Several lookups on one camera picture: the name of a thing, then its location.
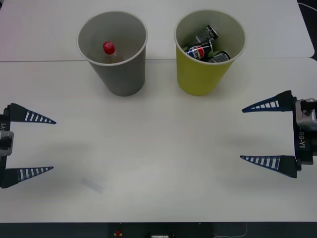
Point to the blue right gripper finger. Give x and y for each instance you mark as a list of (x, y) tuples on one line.
[(284, 101), (287, 164)]

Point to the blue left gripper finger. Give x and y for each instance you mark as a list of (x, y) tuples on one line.
[(15, 177), (19, 114)]

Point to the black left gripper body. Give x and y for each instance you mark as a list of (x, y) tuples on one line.
[(6, 119)]

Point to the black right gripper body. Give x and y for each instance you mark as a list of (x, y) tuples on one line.
[(301, 143)]

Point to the silver drink can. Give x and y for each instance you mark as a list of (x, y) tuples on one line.
[(209, 32)]

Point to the dark robot base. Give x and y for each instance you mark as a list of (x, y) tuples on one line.
[(62, 230)]

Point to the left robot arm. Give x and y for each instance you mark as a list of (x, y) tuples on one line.
[(5, 142)]

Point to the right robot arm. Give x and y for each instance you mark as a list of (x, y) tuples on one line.
[(307, 114)]

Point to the yellow-green plastic bin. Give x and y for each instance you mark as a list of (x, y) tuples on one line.
[(198, 77)]

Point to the black can red-blue emblem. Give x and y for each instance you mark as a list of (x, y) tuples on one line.
[(199, 50)]

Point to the grey plastic bin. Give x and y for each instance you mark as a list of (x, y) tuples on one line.
[(123, 77)]

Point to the red-capped plastic bottle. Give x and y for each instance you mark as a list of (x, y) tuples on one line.
[(109, 47)]

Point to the red button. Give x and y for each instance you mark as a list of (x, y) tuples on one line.
[(117, 233)]

